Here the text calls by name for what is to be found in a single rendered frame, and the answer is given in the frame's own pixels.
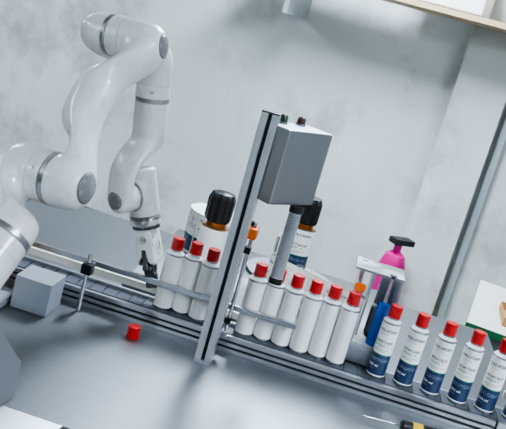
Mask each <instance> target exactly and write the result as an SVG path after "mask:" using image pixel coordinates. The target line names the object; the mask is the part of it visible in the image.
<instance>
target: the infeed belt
mask: <svg viewBox="0 0 506 429"><path fill-rule="evenodd" d="M31 265H34V266H39V267H41V268H44V269H47V270H50V271H52V272H57V273H60V274H63V275H66V278H65V281H66V282H67V283H71V284H74V285H77V286H80V287H81V286H82V279H83V275H82V274H79V273H76V272H72V271H69V270H66V269H63V268H60V267H57V266H53V265H50V264H48V263H45V262H42V261H39V260H34V259H32V258H29V257H26V256H24V258H23V259H22V261H21V262H20V263H19V265H17V266H18V267H21V268H25V269H26V268H27V267H29V266H31ZM85 289H90V290H93V291H95V292H98V293H101V294H104V295H109V296H111V297H114V298H117V299H119V300H124V301H127V302H130V303H133V304H135V305H138V306H142V307H145V308H148V309H151V310H154V311H157V312H161V313H164V314H167V315H169V316H172V317H177V318H180V319H183V320H185V321H188V322H191V323H195V324H198V325H201V326H202V325H203V322H197V321H194V320H192V319H190V318H188V314H187V315H181V314H178V313H175V312H173V311H172V310H171V309H170V310H167V311H165V310H161V309H158V308H156V307H154V306H153V302H154V299H155V298H153V297H150V296H148V295H143V294H141V293H138V292H137V293H136V292H135V291H132V290H129V289H124V288H122V287H119V286H116V285H114V284H110V283H106V282H103V281H100V280H99V281H98V279H95V278H92V277H88V281H87V284H86V288H85ZM135 293H136V294H135ZM235 326H236V324H235V323H230V324H229V328H228V335H233V336H235V337H238V338H241V339H244V340H248V341H251V342H254V343H257V344H260V345H262V346H267V347H269V348H272V349H275V350H277V351H281V352H285V353H288V354H291V355H294V356H296V357H299V358H303V359H307V360H310V361H312V362H315V363H319V364H322V365H325V366H327V367H331V368H334V369H338V370H341V371H344V372H346V373H349V374H352V375H357V376H360V377H362V378H365V379H368V380H372V381H375V382H377V383H380V384H384V385H386V386H391V387H394V388H396V389H399V390H402V391H404V392H410V393H412V394H415V395H418V396H420V397H423V398H427V399H430V400H434V401H436V402H439V403H443V404H446V405H449V406H452V407H454V408H457V409H462V410H465V411H468V412H470V413H473V414H476V415H480V416H484V417H486V418H489V419H492V420H496V421H497V417H496V413H495V410H493V413H492V414H490V415H489V414H485V413H482V412H480V411H479V410H477V409H476V408H475V407H474V404H475V400H472V399H469V398H467V400H466V403H465V405H458V404H455V403H452V402H451V401H449V400H448V399H447V398H446V395H447V393H448V392H446V391H442V390H439V393H438V396H436V397H432V396H429V395H427V394H425V393H423V392H421V391H420V389H419V387H420V385H421V383H418V382H416V381H412V385H411V387H402V386H398V385H396V384H395V383H394V382H393V381H392V379H393V377H394V375H392V374H390V373H387V372H385V375H384V378H383V379H376V378H373V377H371V376H370V375H368V374H367V373H366V369H367V366H364V365H361V364H358V366H357V363H353V362H351V361H348V360H344V364H343V365H334V364H331V363H329V362H328V361H326V359H325V358H323V359H318V358H314V357H312V356H310V355H309V354H308V353H307V352H306V353H305V354H299V353H296V352H293V351H291V350H290V349H289V348H288V347H286V348H282V347H278V346H274V345H273V344H272V343H271V342H270V341H261V340H257V339H255V338H254V337H253V335H252V336H242V335H239V334H237V333H236V332H235V331H234V328H235Z"/></svg>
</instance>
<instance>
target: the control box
mask: <svg viewBox="0 0 506 429"><path fill-rule="evenodd" d="M332 137H333V136H332V135H331V134H329V133H326V132H324V131H321V130H319V129H315V128H313V127H311V126H309V125H305V127H302V126H299V125H297V124H295V123H288V124H283V123H278V125H277V128H276V133H275V137H274V140H273V143H272V147H271V149H270V155H269V158H268V161H267V164H266V168H265V171H264V176H263V179H262V182H261V186H260V188H259V194H258V197H257V199H258V200H260V201H262V202H264V203H267V204H274V205H312V203H313V200H314V197H315V194H316V189H317V187H318V183H319V180H320V178H321V172H322V170H323V166H324V163H325V161H326V157H327V153H328V149H329V146H330V144H331V140H332Z"/></svg>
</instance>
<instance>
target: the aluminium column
mask: <svg viewBox="0 0 506 429"><path fill-rule="evenodd" d="M281 115H282V113H280V112H275V111H272V110H269V109H266V108H265V109H263V110H262V112H261V115H260V119H259V124H258V127H257V130H256V134H255V137H254V140H253V146H252V149H251V152H250V155H249V159H248V162H247V167H246V171H245V174H244V177H243V180H242V186H241V189H240V192H239V196H238V199H237V202H236V207H235V211H234V214H233V217H232V221H231V223H230V230H229V232H228V236H227V238H226V242H225V247H224V251H223V254H222V257H221V261H220V263H219V269H218V272H217V276H216V279H215V282H214V286H213V291H212V294H211V297H210V301H209V304H208V309H207V313H206V316H205V319H204V322H203V325H202V331H201V334H200V338H199V341H198V344H197V348H196V353H195V356H194V359H193V361H196V362H198V363H203V364H206V365H208V366H210V364H211V362H212V361H213V357H214V353H215V351H216V347H217V345H218V341H219V336H220V333H221V329H222V326H223V323H224V320H225V314H226V312H227V308H228V305H229V302H230V297H231V293H232V290H233V287H234V284H235V281H236V275H237V273H238V269H239V266H240V263H241V259H242V254H243V251H244V248H245V245H246V241H247V236H248V233H249V230H250V226H251V224H252V220H253V215H254V212H255V209H256V206H257V202H258V199H257V197H258V194H259V188H260V186H261V182H262V179H263V176H264V171H265V168H266V164H267V161H268V158H269V155H270V149H271V147H272V143H273V140H274V137H275V133H276V128H277V125H278V123H280V121H281Z"/></svg>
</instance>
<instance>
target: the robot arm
mask: <svg viewBox="0 0 506 429"><path fill-rule="evenodd" d="M80 34H81V39H82V41H83V43H84V44H85V45H86V46H87V48H88V49H90V50H91V51H92V52H94V53H96V54H97V55H100V56H102V57H104V58H106V59H108V60H105V61H103V62H100V63H99V64H96V65H94V66H91V67H89V68H88V69H87V70H85V71H84V72H83V73H82V74H81V75H80V76H79V77H78V79H77V80H76V82H75V84H74V85H73V87H72V89H71V91H70V93H69V94H68V96H67V98H66V100H65V104H64V106H63V109H62V114H61V119H62V124H63V126H64V129H65V131H66V133H67V134H68V136H69V144H68V147H67V148H66V150H65V151H64V152H58V151H56V150H52V149H49V148H46V147H43V146H37V145H33V144H29V143H16V144H13V145H11V146H8V147H7V148H5V149H4V150H3V151H2V152H1V153H0V289H1V287H2V286H3V285H4V284H5V283H6V281H7V280H8V278H9V277H10V275H11V274H12V273H13V271H14V270H15V268H16V267H17V265H19V263H20V262H21V261H22V259H23V258H24V256H25V255H26V253H27V252H28V251H29V249H30V248H31V246H32V245H33V244H34V242H35V241H36V239H37V236H38V233H39V225H38V223H37V220H36V218H35V217H34V216H33V215H32V213H31V212H30V211H29V210H28V209H27V208H26V207H25V205H26V203H27V202H28V201H30V200H34V201H37V202H39V203H44V204H47V205H49V206H53V207H56V208H58V209H64V210H74V209H80V208H82V207H84V206H85V205H86V204H87V203H88V202H90V200H91V199H92V197H93V196H94V193H95V191H96V187H97V182H98V144H99V137H100V133H101V130H102V128H103V125H104V123H105V120H106V118H107V117H108V115H109V113H110V111H111V108H112V107H113V106H114V104H115V102H116V100H117V98H118V97H119V96H120V94H121V93H122V92H123V91H124V90H125V89H127V88H128V87H130V86H131V85H133V84H135V83H136V90H135V100H134V120H133V130H132V134H131V136H130V138H129V139H128V141H127V142H126V143H125V144H124V145H123V147H122V148H121V149H120V151H119V152H118V153H117V155H116V156H115V158H114V160H113V163H112V165H111V170H110V174H109V181H108V191H107V198H108V204H109V206H110V208H111V210H112V211H114V212H116V213H118V214H124V213H127V212H129V218H130V220H129V222H130V226H132V227H133V230H135V240H136V253H137V261H138V264H139V265H140V266H143V271H144V272H145V276H147V277H152V278H155V279H157V280H158V275H157V263H158V262H159V261H160V260H161V259H162V257H163V250H162V239H161V233H160V230H159V227H160V223H161V222H162V220H161V211H160V203H159V194H158V185H157V177H156V168H155V167H154V166H142V165H143V163H144V162H145V161H146V160H147V158H148V157H150V156H151V155H152V154H154V153H155V152H157V151H158V150H160V149H161V148H162V146H163V144H164V141H165V136H166V129H167V121H168V108H169V101H170V93H171V85H172V77H173V55H172V52H171V49H170V48H169V45H168V38H167V35H166V33H165V31H164V30H163V29H162V28H161V27H160V26H159V25H157V24H155V23H152V22H149V21H147V20H141V19H136V18H133V17H128V16H124V15H119V14H113V13H108V12H95V13H92V14H89V15H88V16H87V17H86V18H85V19H84V20H83V22H82V24H81V28H80Z"/></svg>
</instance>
